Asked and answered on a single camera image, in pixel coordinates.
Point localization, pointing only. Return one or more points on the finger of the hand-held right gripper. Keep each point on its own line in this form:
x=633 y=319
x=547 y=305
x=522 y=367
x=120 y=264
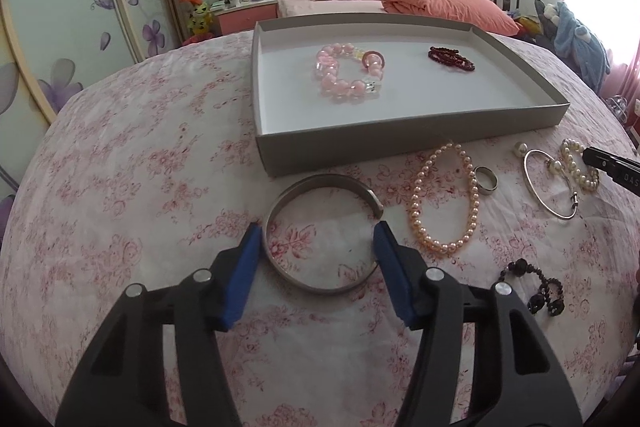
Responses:
x=617 y=169

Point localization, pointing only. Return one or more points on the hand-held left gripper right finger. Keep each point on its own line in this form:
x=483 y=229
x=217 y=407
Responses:
x=392 y=272

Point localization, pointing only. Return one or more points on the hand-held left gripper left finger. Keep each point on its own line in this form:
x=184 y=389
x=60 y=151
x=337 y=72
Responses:
x=247 y=267

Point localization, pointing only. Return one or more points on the thin silver bangle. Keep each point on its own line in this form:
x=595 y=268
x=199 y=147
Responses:
x=526 y=169

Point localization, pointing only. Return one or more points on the wide silver cuff bangle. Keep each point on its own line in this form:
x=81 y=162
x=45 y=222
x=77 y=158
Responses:
x=320 y=179

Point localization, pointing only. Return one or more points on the grey cardboard tray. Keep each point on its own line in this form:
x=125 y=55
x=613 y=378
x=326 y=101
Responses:
x=280 y=107

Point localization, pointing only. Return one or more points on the loose pearl bead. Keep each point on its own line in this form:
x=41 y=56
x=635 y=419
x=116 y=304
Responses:
x=520 y=150

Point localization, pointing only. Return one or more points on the blue plush garment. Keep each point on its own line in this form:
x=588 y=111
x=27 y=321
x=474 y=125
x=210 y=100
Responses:
x=580 y=42

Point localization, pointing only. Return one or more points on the pile of colourful toys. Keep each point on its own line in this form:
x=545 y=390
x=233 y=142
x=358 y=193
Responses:
x=526 y=26

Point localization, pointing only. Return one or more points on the folded salmon quilt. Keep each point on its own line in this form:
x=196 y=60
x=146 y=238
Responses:
x=450 y=7

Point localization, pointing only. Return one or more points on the pink and cream nightstand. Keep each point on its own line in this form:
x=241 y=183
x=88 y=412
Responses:
x=245 y=19

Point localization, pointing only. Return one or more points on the yellow plush toy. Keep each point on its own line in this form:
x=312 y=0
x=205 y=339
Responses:
x=200 y=19

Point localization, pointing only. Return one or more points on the wardrobe with purple flowers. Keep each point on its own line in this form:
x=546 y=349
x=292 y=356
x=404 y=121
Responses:
x=75 y=32

